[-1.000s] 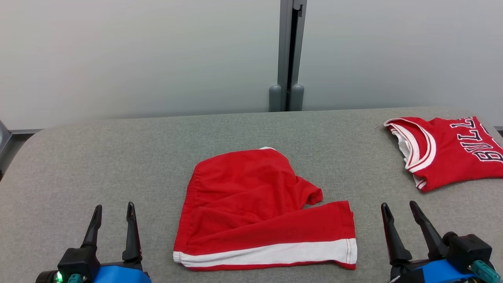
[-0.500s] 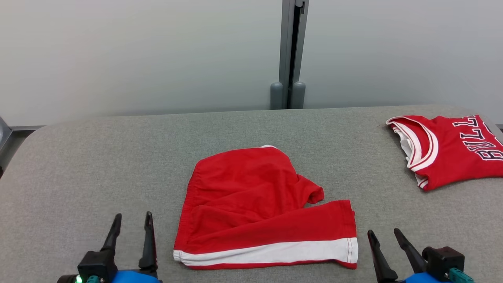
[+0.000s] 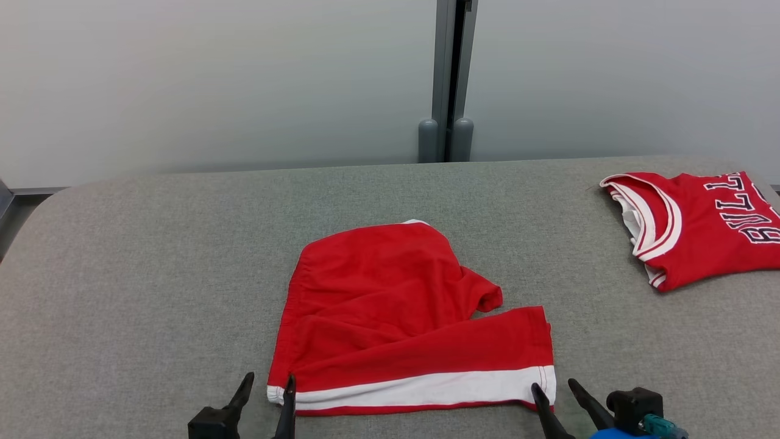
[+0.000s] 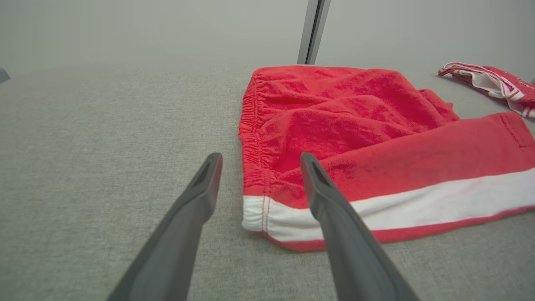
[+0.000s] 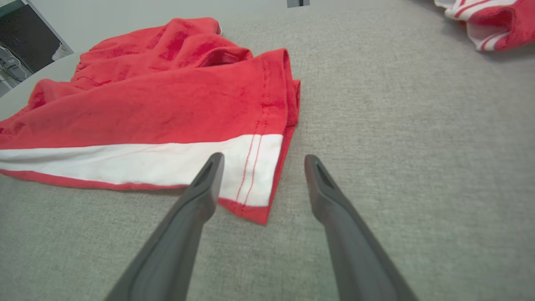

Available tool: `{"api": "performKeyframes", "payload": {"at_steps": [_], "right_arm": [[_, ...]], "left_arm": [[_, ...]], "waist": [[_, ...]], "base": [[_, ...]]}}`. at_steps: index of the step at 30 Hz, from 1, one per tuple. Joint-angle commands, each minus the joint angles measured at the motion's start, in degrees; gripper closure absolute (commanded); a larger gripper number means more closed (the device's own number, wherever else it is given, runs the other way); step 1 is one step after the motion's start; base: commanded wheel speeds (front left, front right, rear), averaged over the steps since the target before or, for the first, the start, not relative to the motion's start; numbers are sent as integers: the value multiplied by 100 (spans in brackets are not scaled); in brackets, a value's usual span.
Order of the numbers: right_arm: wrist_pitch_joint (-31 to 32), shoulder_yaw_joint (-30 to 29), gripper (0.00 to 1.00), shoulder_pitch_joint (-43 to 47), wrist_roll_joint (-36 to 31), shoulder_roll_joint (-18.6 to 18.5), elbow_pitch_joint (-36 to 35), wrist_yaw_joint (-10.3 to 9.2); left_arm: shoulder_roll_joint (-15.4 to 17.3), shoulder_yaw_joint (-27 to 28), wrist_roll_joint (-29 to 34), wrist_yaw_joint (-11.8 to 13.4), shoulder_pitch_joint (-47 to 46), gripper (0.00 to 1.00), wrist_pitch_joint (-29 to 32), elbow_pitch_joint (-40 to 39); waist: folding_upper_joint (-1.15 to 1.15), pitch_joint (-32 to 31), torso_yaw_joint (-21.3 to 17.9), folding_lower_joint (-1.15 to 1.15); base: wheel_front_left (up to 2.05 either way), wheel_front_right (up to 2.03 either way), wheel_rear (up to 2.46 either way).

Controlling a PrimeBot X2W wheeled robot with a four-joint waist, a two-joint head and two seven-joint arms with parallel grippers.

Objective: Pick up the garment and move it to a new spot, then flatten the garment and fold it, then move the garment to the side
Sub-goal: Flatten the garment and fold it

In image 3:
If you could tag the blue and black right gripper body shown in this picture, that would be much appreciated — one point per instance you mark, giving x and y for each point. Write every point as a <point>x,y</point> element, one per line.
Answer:
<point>618,435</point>

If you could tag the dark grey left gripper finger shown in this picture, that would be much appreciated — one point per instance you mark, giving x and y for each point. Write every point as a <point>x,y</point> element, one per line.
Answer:
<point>287,414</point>
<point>241,396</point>

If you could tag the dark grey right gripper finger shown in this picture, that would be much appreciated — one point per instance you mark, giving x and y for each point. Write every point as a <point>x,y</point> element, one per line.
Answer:
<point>591,408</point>
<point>551,421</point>

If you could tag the red shorts with white stripe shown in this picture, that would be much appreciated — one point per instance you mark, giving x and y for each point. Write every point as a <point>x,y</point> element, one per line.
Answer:
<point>378,305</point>

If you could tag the red Bulls basketball jersey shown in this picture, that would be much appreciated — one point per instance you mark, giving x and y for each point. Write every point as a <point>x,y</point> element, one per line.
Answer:
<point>701,244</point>

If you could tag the grey metal baseboard strip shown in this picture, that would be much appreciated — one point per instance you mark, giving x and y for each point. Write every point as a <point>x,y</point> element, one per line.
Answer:
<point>39,190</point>

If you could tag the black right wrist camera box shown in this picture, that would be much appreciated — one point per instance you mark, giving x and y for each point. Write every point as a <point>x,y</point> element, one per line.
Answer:
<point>634,405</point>

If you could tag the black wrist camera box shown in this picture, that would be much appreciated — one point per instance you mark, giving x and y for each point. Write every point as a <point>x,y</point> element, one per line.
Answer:
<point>210,425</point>
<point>634,405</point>

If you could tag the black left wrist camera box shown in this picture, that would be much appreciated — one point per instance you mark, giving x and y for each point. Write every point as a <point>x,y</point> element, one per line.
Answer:
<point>210,425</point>

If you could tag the grey cylindrical post foot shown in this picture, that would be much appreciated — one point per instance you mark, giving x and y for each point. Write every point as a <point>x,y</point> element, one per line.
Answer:
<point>428,143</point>
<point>462,141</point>

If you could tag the grey metal partition post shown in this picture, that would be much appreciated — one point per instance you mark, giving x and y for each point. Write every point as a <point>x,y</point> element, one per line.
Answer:
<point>443,61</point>

